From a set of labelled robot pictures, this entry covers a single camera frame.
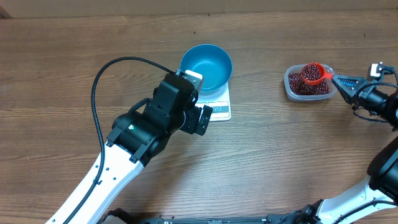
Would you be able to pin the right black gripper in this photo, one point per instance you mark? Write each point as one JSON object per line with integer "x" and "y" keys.
{"x": 351, "y": 96}

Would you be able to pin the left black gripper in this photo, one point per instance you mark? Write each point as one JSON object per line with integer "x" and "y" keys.
{"x": 193, "y": 114}

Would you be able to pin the orange measuring scoop blue handle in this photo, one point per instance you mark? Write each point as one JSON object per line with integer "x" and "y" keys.
{"x": 324, "y": 74}

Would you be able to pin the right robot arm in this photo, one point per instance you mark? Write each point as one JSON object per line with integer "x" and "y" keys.
{"x": 378, "y": 190}

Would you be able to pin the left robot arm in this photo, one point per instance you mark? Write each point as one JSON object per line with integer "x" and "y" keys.
{"x": 136, "y": 137}

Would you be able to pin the white kitchen scale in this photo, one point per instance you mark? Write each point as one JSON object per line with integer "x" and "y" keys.
{"x": 219, "y": 100}

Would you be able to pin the red beans in scoop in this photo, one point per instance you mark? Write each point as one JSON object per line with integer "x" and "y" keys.
{"x": 311, "y": 72}

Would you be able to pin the blue bowl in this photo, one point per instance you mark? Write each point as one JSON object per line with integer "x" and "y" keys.
{"x": 212, "y": 62}

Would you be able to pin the clear plastic container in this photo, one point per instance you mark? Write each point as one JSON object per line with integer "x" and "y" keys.
{"x": 293, "y": 97}

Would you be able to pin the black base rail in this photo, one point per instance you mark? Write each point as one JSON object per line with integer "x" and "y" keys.
{"x": 123, "y": 217}

